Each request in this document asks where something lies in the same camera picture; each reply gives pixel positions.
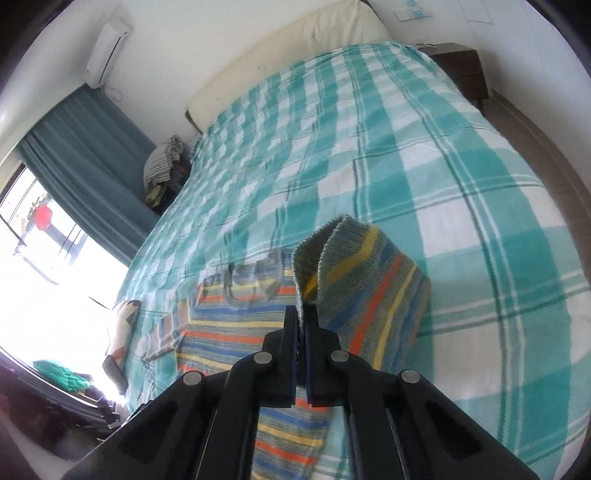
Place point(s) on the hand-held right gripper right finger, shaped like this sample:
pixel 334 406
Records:
pixel 318 374

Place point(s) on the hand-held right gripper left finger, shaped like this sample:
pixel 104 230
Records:
pixel 284 369

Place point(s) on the striped knit t-shirt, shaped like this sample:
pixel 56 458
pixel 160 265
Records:
pixel 369 300

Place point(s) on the printed cushion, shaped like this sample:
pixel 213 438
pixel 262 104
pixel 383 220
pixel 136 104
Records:
pixel 122 323

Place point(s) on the black phone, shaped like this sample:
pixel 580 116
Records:
pixel 115 374

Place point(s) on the olive green cloth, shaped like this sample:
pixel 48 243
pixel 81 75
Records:
pixel 156 194

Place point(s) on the dark bedside table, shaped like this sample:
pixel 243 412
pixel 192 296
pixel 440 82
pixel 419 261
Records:
pixel 178 180

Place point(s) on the bed with teal plaid cover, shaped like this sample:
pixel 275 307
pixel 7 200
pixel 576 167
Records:
pixel 415 161

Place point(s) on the folded checked cloth pile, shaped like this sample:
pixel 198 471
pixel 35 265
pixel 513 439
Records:
pixel 161 159

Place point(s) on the window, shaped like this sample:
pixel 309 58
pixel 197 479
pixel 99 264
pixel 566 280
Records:
pixel 46 286

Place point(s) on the red round object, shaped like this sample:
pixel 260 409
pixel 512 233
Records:
pixel 44 217

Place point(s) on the teal curtain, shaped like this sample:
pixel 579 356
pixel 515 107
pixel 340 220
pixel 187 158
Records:
pixel 92 152

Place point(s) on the cream padded headboard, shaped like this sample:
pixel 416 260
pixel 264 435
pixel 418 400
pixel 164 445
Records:
pixel 286 60

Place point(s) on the brown bedside table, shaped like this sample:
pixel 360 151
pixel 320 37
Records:
pixel 457 64

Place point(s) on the white air conditioner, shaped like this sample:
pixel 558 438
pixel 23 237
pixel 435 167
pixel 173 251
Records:
pixel 108 50

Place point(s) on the white wall switch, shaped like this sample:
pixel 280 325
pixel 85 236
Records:
pixel 413 9

